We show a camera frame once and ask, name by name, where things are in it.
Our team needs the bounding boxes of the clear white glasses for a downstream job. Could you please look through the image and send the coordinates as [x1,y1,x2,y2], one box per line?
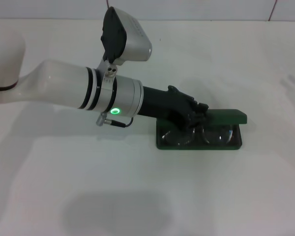
[161,124,235,146]

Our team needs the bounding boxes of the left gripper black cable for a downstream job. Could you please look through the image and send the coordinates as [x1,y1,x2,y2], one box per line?
[95,112,135,128]

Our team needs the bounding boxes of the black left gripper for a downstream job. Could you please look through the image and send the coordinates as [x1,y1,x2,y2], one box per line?
[137,85,209,129]

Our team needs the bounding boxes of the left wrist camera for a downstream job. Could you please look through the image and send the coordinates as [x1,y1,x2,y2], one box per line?
[100,7,153,66]

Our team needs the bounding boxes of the green glasses case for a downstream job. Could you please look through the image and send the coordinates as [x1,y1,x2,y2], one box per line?
[155,108,248,151]

